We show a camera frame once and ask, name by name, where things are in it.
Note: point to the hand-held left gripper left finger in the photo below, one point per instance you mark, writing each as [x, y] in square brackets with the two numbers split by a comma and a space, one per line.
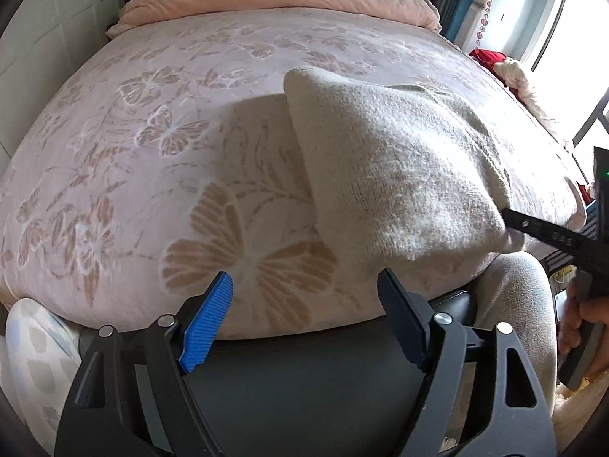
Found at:
[207, 323]

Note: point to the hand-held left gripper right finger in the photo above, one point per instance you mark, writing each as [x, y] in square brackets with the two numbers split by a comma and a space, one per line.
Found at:
[404, 323]

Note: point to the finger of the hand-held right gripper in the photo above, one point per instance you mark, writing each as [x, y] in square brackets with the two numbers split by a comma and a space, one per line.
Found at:
[547, 234]

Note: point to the cream sweater with black hearts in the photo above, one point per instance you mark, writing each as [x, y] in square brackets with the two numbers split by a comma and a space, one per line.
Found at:
[404, 171]

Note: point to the person's right hand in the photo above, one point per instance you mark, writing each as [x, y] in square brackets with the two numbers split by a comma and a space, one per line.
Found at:
[597, 310]

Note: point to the person's right leg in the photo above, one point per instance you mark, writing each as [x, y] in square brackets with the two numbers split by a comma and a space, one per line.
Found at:
[518, 319]

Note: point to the cream fluffy fabric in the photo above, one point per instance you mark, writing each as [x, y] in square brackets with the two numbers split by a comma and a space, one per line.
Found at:
[578, 423]

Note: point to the cream crumpled cloth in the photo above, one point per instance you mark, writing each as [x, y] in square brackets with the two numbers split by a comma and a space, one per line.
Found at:
[528, 90]

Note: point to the bed with pink floral cover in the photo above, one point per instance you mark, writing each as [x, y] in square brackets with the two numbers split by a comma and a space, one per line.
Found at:
[166, 176]

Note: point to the white patterned fabric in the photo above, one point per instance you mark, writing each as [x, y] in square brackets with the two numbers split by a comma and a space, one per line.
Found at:
[38, 357]

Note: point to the red cloth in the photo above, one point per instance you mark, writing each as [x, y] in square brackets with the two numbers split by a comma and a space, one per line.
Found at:
[487, 59]

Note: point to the window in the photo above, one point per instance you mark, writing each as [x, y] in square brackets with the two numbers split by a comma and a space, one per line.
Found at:
[566, 43]

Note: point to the dark blue curtain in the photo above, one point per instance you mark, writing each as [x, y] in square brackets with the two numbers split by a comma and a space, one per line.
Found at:
[447, 4]

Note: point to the white wardrobe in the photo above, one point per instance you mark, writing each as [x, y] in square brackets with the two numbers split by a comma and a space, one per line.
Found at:
[47, 33]

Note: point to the dark grey bed frame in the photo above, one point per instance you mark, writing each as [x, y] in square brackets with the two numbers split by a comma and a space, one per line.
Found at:
[309, 390]

